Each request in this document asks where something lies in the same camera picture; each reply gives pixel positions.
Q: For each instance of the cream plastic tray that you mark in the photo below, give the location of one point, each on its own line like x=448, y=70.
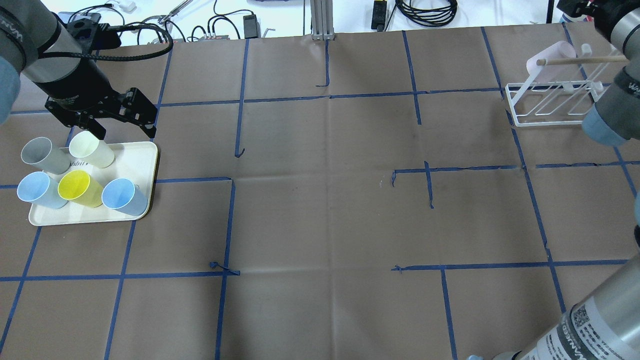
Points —
x=136, y=161

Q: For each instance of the cream plastic cup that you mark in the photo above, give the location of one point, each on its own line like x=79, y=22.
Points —
x=88, y=148

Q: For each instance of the grey plastic cup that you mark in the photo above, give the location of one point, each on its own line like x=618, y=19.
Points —
x=42, y=153

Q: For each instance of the yellow plastic cup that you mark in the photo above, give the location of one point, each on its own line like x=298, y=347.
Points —
x=81, y=188

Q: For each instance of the aluminium frame post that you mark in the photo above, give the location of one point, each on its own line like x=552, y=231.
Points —
x=322, y=20

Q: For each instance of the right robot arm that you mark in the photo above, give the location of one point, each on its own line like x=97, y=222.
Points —
x=605, y=324

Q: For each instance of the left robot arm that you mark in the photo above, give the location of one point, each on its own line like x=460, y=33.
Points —
x=59, y=59

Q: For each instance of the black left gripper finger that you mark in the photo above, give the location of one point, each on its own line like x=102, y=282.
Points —
x=95, y=128
x=150, y=131

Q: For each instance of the white wire cup rack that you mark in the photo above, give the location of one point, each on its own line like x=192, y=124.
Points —
x=562, y=85

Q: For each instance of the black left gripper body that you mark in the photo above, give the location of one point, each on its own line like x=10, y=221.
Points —
x=75, y=84

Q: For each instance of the light blue plastic cup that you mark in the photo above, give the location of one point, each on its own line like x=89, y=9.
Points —
x=41, y=189

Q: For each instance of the black power adapter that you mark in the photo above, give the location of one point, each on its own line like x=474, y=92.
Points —
x=250, y=26

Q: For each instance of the black power brick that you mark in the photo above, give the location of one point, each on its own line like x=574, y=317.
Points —
x=379, y=15

